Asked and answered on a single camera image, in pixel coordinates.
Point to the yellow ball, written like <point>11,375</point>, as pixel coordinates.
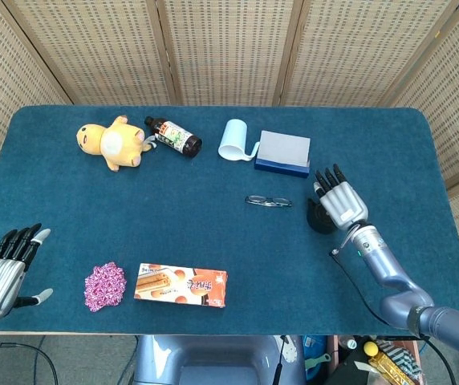
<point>370,348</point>

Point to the thin-framed eyeglasses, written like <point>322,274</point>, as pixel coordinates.
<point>269,201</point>

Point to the dark sauce bottle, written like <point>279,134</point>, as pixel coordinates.
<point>173,136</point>

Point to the woven folding screen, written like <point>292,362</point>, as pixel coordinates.
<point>229,48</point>

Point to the pale blue mug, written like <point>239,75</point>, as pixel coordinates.
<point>233,138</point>

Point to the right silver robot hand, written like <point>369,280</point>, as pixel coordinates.
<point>344,204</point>

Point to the blue box with white top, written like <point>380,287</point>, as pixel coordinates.
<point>283,152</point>

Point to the yellow plush toy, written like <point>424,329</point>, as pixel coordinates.
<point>111,142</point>

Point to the blue-grey robot torso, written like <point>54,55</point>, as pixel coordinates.
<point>213,361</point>

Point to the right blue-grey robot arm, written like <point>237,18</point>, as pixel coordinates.
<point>394,276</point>

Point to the gold snack packet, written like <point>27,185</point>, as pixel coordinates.
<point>390,367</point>

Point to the blue table cloth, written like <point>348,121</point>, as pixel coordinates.
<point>213,224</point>

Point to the orange egg roll snack box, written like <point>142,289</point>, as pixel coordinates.
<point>181,286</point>

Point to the purple patterned snack bag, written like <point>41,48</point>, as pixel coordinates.
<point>105,286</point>

